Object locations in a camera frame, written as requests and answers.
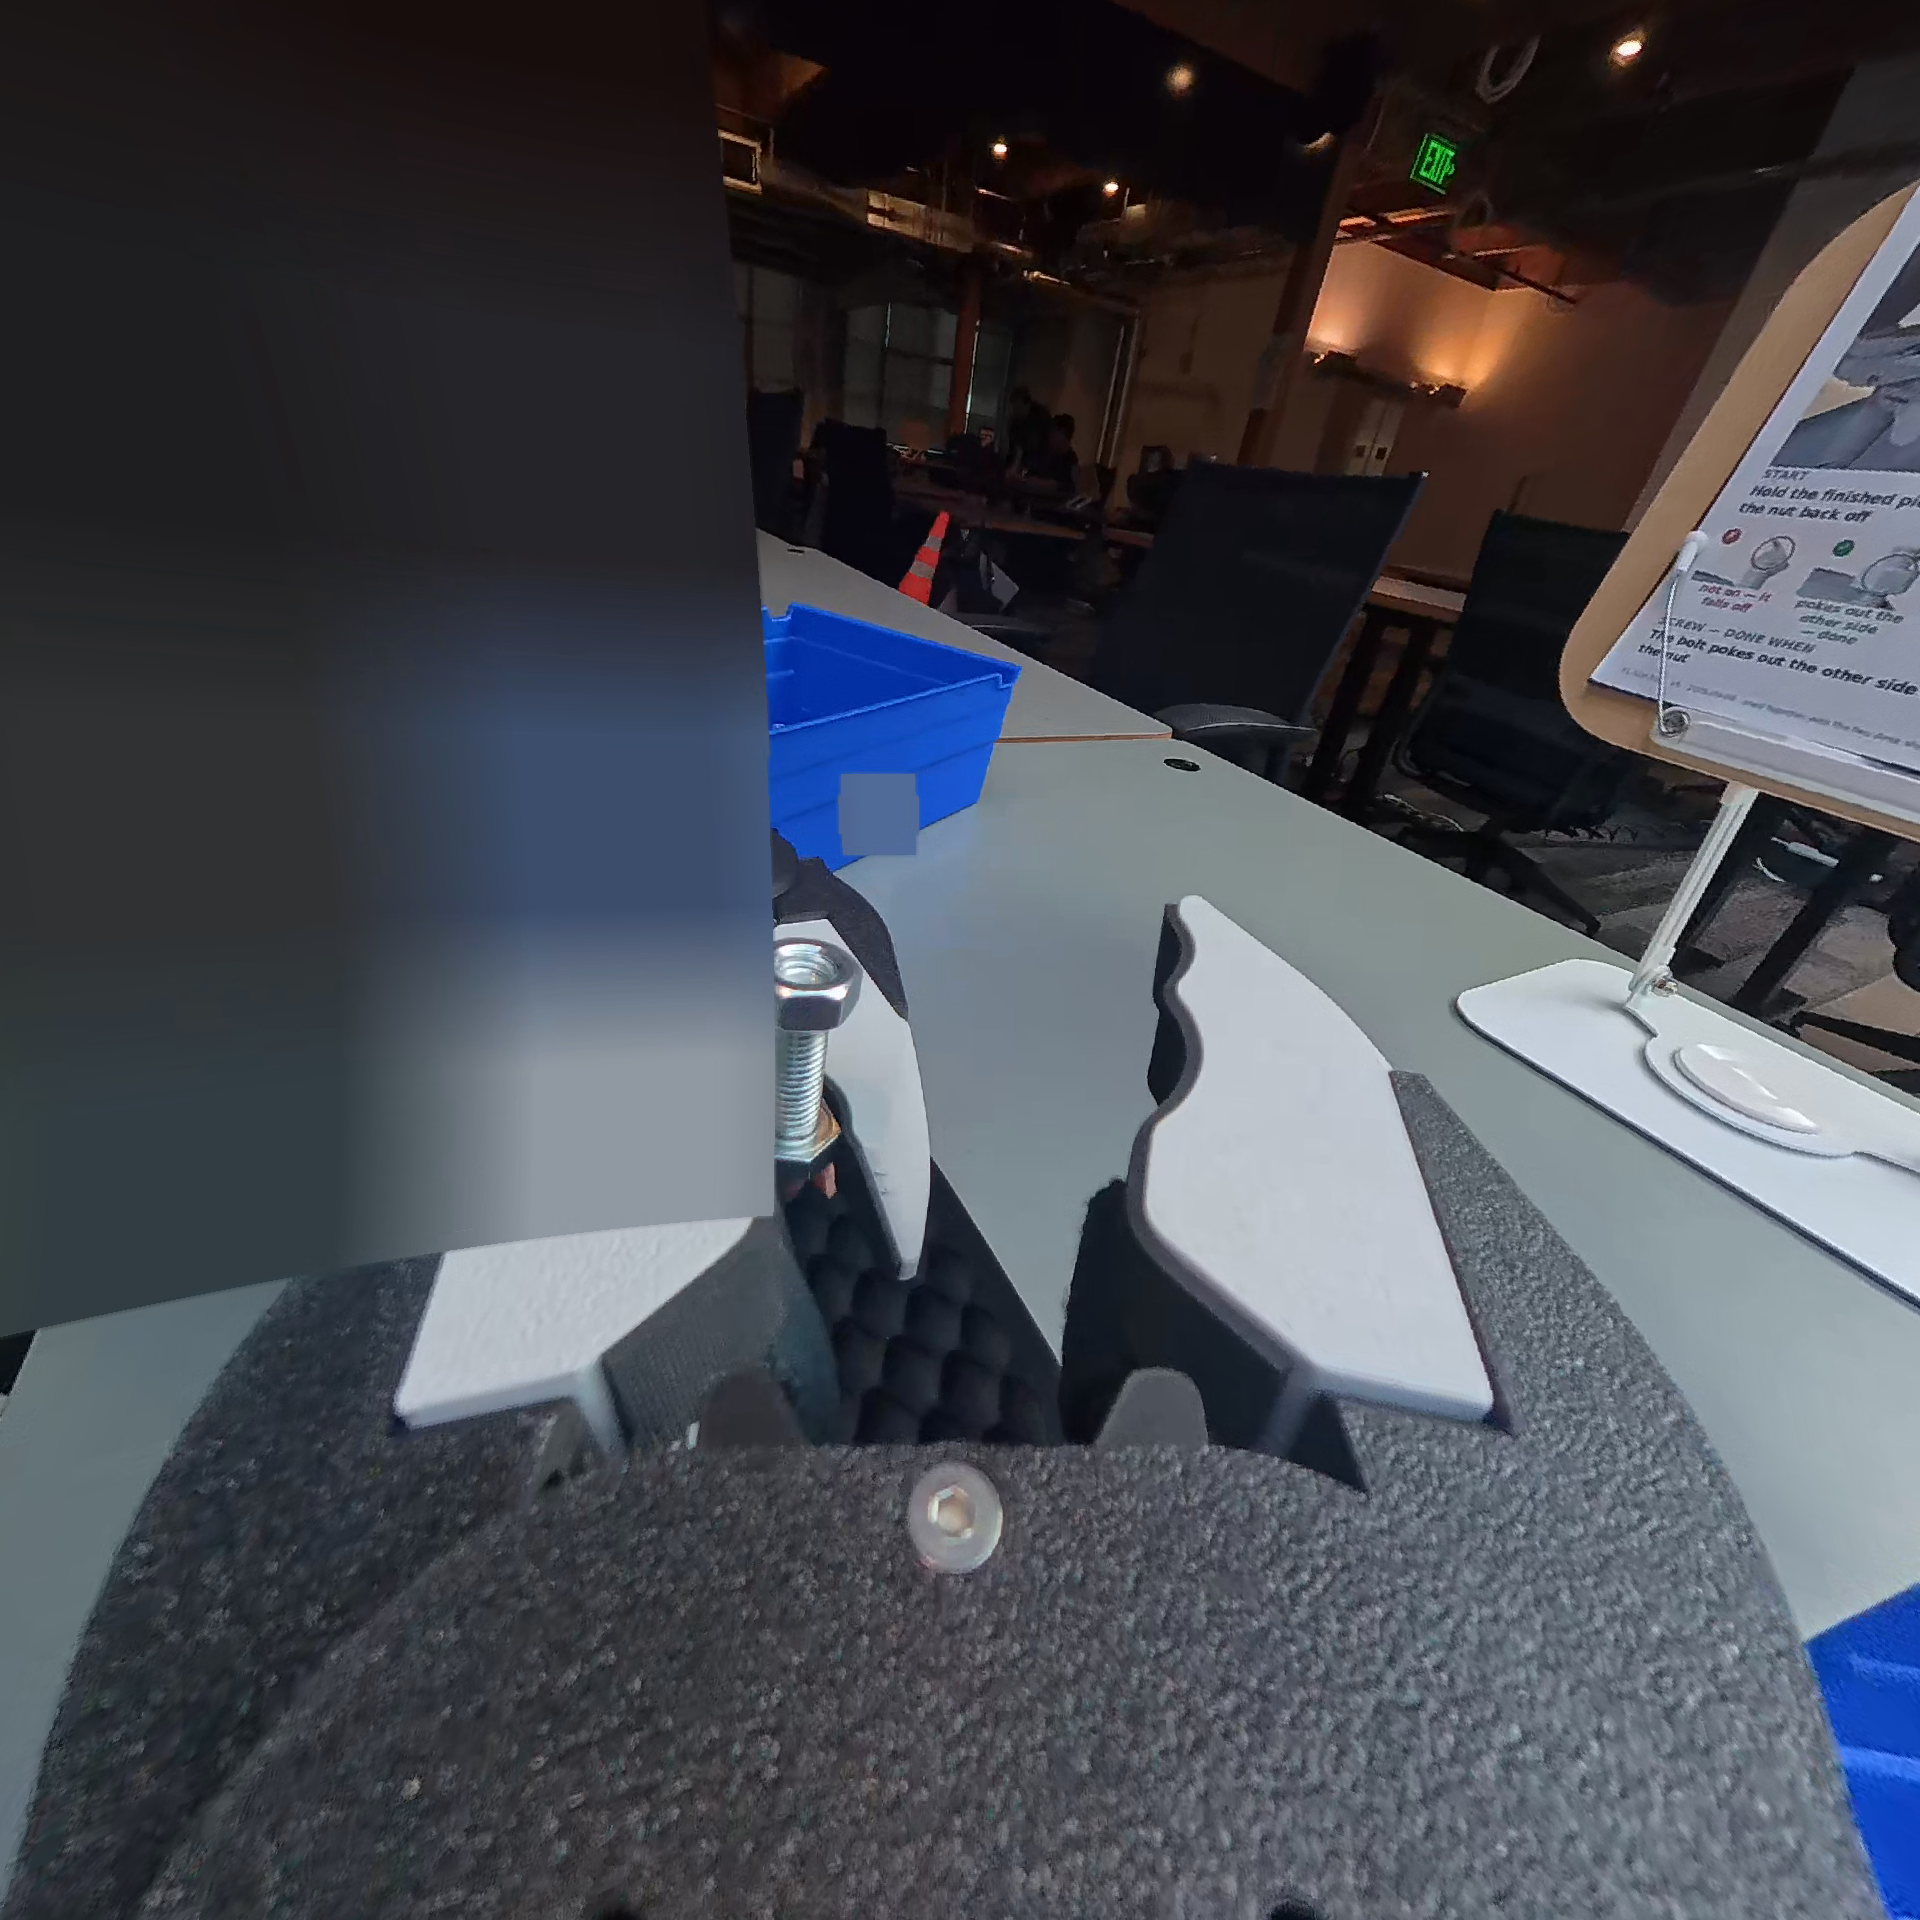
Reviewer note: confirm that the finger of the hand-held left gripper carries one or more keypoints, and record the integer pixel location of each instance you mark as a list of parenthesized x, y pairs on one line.
[(893, 1128)]

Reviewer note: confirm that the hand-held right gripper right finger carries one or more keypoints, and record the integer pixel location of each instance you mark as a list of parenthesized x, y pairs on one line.
[(1276, 1185)]

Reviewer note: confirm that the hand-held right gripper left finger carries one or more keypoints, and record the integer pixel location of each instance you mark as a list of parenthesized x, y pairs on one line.
[(510, 1336)]

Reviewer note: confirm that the steel hex bolt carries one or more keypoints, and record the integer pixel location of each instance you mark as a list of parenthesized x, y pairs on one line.
[(804, 1075)]

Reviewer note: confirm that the blue plastic bin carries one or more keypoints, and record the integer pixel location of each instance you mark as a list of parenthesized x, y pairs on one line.
[(900, 705)]

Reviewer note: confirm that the blue bin with black divider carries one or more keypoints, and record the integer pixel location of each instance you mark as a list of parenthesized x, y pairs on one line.
[(1875, 1724)]

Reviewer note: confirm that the person's left hand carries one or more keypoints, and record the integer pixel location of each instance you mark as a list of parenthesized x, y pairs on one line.
[(823, 1185)]

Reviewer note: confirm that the black egg-crate foam mat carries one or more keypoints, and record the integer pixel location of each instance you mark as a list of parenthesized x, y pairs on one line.
[(917, 1336)]

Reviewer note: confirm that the orange traffic cone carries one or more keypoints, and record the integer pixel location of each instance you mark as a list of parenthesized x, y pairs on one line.
[(931, 561)]

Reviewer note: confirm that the black mesh office chair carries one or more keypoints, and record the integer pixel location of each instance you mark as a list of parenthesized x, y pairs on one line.
[(1245, 585), (1531, 648)]

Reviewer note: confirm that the wooden top desk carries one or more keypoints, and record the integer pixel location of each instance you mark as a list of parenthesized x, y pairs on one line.
[(1418, 597)]

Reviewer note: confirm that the ceiling air vent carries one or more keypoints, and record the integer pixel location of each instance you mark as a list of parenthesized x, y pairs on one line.
[(740, 155)]

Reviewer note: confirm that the printed instruction sheet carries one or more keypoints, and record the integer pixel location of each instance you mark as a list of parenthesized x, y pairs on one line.
[(1832, 496)]

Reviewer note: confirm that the green exit sign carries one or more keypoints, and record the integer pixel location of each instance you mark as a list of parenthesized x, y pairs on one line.
[(1436, 162)]

